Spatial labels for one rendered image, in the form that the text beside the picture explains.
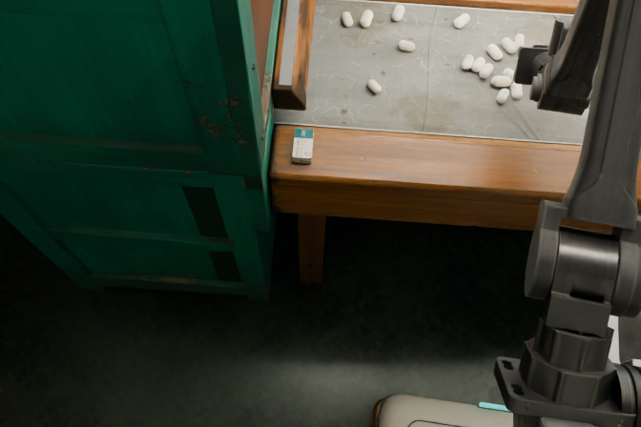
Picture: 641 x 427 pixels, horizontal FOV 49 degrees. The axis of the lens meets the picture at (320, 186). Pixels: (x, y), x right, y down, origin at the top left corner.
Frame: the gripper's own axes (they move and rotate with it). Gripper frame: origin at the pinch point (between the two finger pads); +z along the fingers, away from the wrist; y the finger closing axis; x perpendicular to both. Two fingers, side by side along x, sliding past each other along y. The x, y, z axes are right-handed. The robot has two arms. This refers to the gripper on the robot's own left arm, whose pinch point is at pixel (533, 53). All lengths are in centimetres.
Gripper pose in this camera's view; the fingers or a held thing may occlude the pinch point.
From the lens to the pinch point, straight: 137.2
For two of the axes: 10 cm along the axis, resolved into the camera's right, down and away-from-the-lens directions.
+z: 0.3, -4.3, 9.0
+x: -0.6, 9.0, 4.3
